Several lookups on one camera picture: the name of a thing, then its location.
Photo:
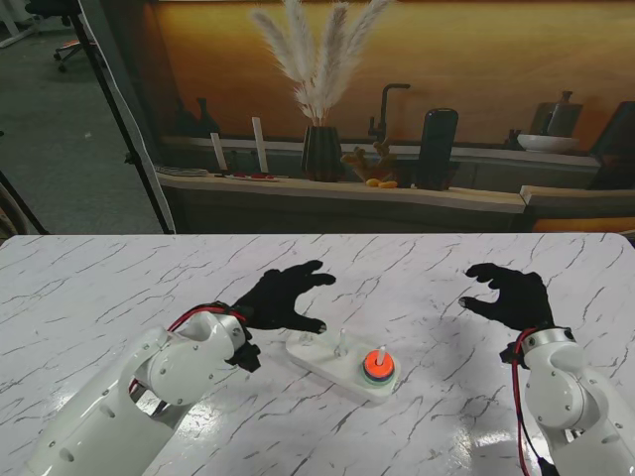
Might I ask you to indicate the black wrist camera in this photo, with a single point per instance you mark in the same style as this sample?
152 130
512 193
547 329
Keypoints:
245 357
510 354

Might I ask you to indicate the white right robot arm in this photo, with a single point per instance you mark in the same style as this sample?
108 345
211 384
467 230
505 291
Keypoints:
570 396

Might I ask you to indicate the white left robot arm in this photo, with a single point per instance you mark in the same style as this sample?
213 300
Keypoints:
164 377

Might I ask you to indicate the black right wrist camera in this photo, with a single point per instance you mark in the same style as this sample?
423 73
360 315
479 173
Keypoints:
510 354

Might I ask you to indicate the white three-rod Hanoi tower base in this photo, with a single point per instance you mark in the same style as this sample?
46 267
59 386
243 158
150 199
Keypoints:
337 364

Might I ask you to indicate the black office chair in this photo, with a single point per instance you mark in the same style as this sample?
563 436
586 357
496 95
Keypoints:
47 8

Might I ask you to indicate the printed kitchen scene backdrop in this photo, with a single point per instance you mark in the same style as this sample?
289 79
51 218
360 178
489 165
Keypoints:
446 49

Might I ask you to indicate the white desk leg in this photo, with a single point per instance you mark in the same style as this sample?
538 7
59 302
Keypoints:
13 20

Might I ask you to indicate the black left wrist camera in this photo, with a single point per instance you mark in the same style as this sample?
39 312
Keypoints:
245 357

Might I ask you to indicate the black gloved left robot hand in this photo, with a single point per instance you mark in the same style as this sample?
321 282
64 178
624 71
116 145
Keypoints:
283 302

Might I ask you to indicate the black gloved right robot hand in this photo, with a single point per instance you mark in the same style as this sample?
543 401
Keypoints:
523 297

